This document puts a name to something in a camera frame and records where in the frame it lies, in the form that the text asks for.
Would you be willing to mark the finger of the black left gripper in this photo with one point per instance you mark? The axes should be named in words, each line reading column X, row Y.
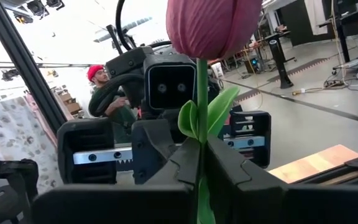
column 250, row 124
column 148, row 140

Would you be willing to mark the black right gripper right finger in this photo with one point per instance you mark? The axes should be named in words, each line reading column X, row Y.
column 259, row 202

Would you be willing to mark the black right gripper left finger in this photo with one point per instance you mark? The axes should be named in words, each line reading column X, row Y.
column 120, row 205

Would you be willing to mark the dark pink artificial tulip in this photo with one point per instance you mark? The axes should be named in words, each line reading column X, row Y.
column 213, row 28

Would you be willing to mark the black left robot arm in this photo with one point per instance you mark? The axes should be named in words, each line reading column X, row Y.
column 8, row 174

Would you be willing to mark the person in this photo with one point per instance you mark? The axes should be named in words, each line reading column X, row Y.
column 98, row 77

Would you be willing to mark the brown cardboard boxes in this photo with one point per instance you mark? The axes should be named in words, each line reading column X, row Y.
column 71, row 105

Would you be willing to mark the black studio light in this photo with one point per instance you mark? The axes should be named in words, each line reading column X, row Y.
column 37, row 7

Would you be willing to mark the black standing desk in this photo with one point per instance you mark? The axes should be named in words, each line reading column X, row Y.
column 342, row 31

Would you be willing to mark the pale spotted cloth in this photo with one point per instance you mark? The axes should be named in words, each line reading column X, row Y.
column 8, row 133

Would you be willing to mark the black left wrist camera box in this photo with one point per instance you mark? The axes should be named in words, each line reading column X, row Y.
column 169, row 87

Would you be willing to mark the black pedestal stand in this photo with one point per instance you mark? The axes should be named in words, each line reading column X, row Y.
column 278, row 62

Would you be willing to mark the black rig frame post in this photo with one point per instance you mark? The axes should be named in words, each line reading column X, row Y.
column 20, row 56

